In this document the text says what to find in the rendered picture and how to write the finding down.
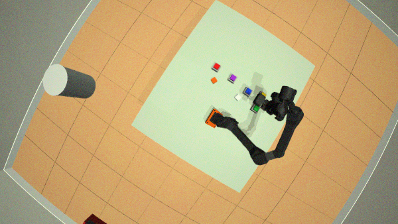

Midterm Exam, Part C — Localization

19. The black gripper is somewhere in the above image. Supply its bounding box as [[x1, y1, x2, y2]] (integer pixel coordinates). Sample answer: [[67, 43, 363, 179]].
[[253, 93, 277, 116]]

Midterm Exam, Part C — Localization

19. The green button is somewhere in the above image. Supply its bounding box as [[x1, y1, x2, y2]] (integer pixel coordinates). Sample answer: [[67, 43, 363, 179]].
[[250, 104, 261, 113]]

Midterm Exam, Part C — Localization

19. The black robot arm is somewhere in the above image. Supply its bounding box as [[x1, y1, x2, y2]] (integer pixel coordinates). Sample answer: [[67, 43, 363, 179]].
[[210, 86, 304, 165]]

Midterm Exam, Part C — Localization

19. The small white block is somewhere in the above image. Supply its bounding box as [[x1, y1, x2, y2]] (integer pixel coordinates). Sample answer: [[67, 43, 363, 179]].
[[234, 94, 241, 101]]

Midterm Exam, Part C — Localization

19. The blue button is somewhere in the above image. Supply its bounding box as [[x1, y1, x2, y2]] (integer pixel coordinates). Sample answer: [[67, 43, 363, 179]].
[[243, 87, 253, 97]]

